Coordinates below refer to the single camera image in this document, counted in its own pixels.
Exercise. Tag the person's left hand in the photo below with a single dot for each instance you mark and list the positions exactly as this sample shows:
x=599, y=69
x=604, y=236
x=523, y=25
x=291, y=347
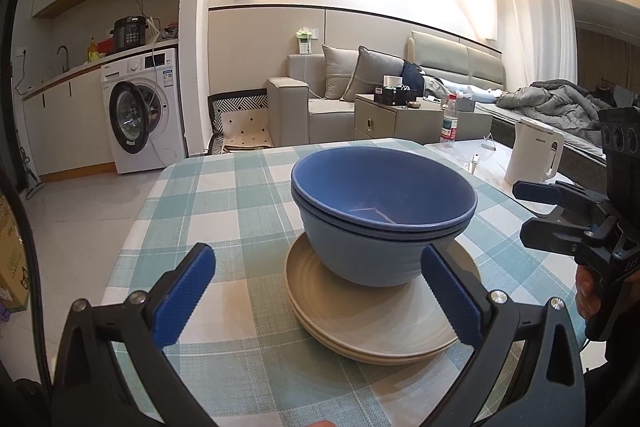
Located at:
x=322, y=424

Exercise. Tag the beige sofa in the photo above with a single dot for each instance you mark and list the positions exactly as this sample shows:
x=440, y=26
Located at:
x=299, y=114

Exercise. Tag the black pressure cooker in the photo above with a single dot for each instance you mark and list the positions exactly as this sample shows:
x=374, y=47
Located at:
x=129, y=32

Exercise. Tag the grey cushion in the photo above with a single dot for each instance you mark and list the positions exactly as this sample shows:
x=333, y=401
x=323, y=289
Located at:
x=340, y=64
x=371, y=68

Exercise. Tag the cardboard box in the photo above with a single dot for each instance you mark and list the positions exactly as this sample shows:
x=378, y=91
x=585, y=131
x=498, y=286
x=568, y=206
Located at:
x=14, y=277

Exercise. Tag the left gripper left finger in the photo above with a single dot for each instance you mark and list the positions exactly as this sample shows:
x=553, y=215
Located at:
x=89, y=388

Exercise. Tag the checkered teal tablecloth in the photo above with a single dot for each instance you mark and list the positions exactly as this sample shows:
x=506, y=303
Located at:
x=243, y=354

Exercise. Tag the yellow oil bottle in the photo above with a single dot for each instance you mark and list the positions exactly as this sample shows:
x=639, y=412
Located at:
x=93, y=53

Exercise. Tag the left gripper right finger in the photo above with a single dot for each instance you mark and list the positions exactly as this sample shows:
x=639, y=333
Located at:
x=546, y=387

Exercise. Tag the plastic water bottle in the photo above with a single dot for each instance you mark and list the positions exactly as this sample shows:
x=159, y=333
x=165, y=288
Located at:
x=448, y=132

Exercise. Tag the large cream plate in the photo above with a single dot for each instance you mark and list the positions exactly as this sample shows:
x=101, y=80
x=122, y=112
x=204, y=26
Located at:
x=337, y=305

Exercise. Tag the white electric kettle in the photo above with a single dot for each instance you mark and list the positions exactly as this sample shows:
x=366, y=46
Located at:
x=536, y=152

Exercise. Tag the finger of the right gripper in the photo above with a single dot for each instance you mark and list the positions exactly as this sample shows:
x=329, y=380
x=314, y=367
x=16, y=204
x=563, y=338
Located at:
x=567, y=240
x=568, y=196

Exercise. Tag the black storage tray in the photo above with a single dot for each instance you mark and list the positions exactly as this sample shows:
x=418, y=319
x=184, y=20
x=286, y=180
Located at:
x=395, y=96

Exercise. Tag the large dark blue bowl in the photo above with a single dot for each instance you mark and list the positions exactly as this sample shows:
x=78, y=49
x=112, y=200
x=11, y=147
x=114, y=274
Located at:
x=385, y=188

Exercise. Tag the white washing machine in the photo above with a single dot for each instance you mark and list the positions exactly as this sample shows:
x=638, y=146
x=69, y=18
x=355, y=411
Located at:
x=142, y=102

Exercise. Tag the light blue bowl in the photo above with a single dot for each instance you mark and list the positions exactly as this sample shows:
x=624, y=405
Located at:
x=364, y=260

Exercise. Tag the kitchen counter cabinet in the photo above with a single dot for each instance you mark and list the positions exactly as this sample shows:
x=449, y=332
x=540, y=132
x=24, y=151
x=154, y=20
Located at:
x=67, y=128

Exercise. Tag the grey blanket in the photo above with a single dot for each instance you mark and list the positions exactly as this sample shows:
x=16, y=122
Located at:
x=560, y=104

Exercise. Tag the person's right hand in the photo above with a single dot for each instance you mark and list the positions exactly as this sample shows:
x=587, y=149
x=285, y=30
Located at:
x=587, y=301

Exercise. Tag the beige side cabinet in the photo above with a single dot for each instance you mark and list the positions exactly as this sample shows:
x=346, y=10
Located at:
x=421, y=125

